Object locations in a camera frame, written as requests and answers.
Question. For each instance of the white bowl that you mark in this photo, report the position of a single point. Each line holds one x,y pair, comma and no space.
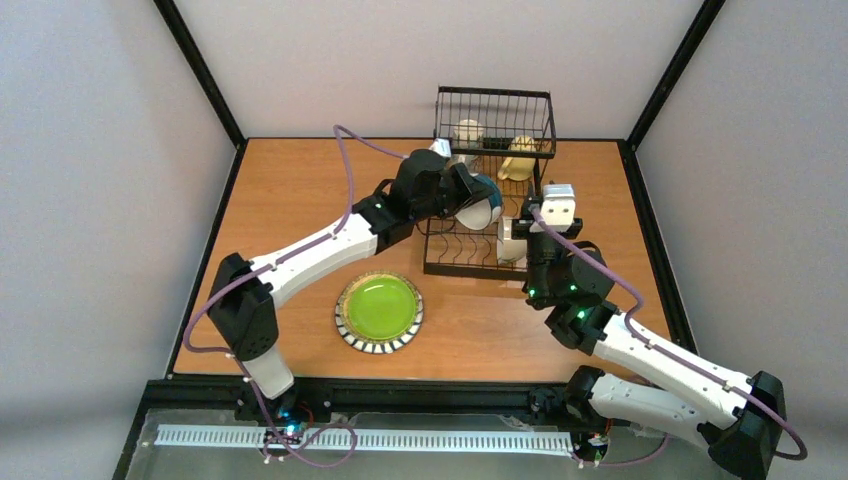
508,249
482,213

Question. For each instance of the tall patterned ceramic cup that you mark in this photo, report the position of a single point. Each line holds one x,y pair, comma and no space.
467,135

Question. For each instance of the yellow ceramic mug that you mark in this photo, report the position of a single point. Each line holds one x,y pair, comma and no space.
519,168

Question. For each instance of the black wire dish rack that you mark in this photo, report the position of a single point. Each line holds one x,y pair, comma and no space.
450,249

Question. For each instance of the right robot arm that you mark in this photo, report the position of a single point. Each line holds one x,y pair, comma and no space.
736,418

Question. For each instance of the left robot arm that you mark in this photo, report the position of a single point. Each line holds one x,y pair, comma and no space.
247,294

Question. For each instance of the green plate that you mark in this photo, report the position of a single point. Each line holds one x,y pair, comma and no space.
379,307

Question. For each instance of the striped plate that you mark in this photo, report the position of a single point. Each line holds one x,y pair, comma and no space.
378,348

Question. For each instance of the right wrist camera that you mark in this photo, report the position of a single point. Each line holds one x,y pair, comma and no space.
557,206

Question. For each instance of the white cable duct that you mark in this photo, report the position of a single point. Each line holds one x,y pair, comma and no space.
383,440

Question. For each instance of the black enclosure frame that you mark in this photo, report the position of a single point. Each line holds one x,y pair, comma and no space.
464,394

